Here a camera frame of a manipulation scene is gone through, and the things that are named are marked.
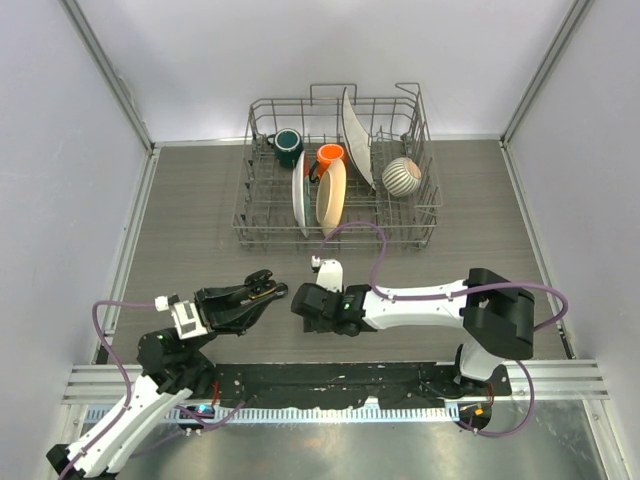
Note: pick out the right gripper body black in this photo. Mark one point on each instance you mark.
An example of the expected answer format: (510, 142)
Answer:
(310, 326)

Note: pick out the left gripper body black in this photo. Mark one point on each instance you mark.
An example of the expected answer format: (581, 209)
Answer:
(208, 314)

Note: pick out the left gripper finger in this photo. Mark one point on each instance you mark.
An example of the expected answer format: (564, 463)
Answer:
(233, 295)
(239, 319)

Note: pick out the black square earbud case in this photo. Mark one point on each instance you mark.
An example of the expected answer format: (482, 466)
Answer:
(260, 284)

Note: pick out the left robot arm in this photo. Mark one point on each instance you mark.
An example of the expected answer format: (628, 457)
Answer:
(174, 369)

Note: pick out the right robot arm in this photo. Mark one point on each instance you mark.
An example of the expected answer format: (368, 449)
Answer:
(499, 321)

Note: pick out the white green plate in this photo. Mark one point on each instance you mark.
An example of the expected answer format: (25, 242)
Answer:
(300, 195)

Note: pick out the beige bowl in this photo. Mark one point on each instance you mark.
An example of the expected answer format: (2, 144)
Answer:
(331, 197)

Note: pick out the striped round bowl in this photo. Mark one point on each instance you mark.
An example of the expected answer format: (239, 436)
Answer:
(401, 177)

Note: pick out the orange mug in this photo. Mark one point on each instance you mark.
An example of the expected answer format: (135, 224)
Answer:
(326, 155)

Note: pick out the dark green mug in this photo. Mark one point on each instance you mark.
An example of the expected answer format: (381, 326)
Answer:
(287, 145)

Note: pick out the white upright plate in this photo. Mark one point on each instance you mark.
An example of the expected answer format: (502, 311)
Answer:
(357, 141)

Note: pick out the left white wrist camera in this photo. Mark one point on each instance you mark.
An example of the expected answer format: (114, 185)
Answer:
(185, 315)

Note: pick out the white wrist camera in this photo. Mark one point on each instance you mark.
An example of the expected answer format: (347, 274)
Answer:
(185, 315)
(329, 273)

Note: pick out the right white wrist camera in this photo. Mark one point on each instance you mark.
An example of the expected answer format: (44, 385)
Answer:
(329, 273)

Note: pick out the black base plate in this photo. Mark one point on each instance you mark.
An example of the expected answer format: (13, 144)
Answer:
(338, 386)

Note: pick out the white slotted cable duct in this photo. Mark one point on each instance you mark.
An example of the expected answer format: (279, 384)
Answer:
(369, 413)

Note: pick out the grey wire dish rack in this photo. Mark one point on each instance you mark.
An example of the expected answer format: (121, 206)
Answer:
(398, 127)

